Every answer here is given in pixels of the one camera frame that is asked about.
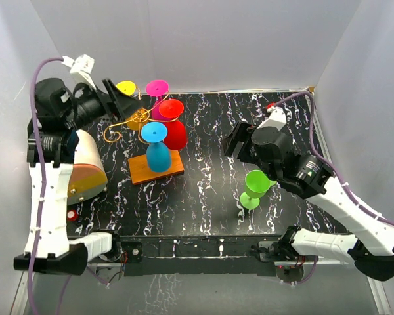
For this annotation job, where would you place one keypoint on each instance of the magenta plastic wine glass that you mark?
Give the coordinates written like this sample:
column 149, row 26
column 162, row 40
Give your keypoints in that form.
column 158, row 89

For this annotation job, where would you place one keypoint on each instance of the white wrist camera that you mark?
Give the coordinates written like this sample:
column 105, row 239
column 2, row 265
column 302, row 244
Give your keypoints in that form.
column 276, row 118
column 80, row 69

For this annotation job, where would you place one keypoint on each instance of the red emergency stop button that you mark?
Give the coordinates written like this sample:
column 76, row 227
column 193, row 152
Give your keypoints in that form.
column 72, row 215

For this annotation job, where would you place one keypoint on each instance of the green plastic wine glass front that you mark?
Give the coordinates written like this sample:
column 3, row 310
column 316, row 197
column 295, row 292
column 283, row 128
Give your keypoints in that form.
column 256, row 186

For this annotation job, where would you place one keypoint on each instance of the orange plastic wine glass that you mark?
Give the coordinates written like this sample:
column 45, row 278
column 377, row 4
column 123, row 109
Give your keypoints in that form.
column 129, row 88

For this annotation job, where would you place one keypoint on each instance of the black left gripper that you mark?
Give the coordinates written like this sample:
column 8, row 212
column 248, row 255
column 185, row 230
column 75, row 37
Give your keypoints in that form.
column 123, row 104

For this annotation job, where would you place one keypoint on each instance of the gold wire wine glass rack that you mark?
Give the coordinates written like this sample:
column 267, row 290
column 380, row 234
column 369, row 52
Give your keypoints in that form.
column 139, row 169

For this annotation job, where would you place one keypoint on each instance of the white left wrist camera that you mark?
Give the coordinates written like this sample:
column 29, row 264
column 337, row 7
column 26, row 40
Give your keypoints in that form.
column 80, row 69

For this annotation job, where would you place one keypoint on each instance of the aluminium front frame rail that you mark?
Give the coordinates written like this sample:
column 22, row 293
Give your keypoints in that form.
column 210, row 275

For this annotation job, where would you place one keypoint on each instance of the white orange cylindrical container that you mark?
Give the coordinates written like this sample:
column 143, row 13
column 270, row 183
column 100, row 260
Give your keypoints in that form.
column 88, row 177

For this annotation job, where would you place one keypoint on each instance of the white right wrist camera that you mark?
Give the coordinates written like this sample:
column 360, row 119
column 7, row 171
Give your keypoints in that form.
column 276, row 118

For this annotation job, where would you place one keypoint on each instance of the blue plastic wine glass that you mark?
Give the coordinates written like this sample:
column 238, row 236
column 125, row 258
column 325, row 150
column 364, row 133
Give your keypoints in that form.
column 157, row 154

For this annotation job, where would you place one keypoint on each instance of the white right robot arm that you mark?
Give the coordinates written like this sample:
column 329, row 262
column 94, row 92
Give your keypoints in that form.
column 369, row 243

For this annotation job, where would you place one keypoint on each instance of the red plastic wine glass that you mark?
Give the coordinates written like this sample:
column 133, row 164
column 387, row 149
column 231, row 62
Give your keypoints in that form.
column 176, row 138

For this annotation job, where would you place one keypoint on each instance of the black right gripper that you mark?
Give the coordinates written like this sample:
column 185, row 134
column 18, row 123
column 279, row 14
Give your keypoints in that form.
column 242, row 133

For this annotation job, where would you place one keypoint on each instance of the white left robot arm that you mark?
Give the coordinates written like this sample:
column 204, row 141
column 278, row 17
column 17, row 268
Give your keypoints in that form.
column 52, row 141

